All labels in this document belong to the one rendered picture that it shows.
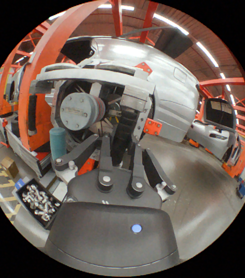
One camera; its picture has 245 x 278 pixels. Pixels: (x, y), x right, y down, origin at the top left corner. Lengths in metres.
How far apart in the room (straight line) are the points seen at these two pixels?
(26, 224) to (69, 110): 1.05
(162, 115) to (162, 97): 0.18
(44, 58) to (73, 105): 0.47
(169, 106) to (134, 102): 0.74
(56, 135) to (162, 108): 0.84
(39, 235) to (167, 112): 1.64
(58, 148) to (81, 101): 0.25
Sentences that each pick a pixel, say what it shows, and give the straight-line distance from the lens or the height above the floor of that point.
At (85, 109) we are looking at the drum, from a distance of 0.27.
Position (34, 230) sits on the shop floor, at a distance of 1.04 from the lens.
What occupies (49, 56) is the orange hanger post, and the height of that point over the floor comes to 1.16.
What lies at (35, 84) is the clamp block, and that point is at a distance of 0.35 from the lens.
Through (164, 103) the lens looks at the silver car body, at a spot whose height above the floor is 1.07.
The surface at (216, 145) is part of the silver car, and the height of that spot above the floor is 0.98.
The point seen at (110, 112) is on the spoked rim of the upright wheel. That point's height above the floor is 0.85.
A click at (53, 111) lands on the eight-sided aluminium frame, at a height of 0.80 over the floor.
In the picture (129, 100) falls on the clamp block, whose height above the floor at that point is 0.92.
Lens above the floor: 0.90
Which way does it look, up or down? 20 degrees down
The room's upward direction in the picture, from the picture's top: 17 degrees clockwise
